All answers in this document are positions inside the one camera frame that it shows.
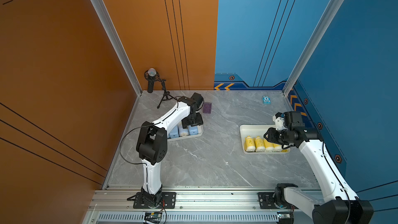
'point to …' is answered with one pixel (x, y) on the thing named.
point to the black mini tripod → (166, 93)
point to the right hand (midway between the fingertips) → (267, 135)
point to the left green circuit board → (153, 216)
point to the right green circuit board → (284, 215)
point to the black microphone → (152, 75)
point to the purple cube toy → (207, 108)
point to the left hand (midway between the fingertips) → (196, 123)
